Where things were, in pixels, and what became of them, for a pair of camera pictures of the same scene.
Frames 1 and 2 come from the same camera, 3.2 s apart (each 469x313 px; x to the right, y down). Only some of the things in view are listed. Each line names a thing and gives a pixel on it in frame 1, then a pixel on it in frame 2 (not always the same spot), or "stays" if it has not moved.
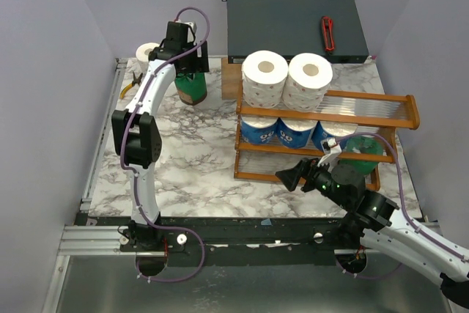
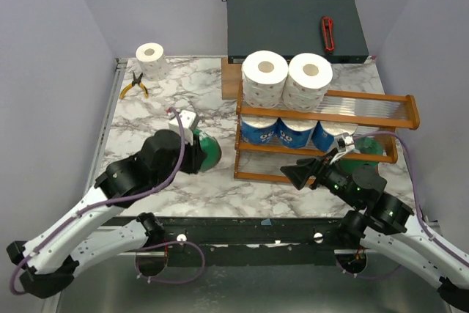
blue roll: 294,132 stays
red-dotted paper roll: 309,77 stays
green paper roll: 363,144 stays
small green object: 191,91 to 212,148
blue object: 278,133 stays
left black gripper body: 194,64 to 190,161
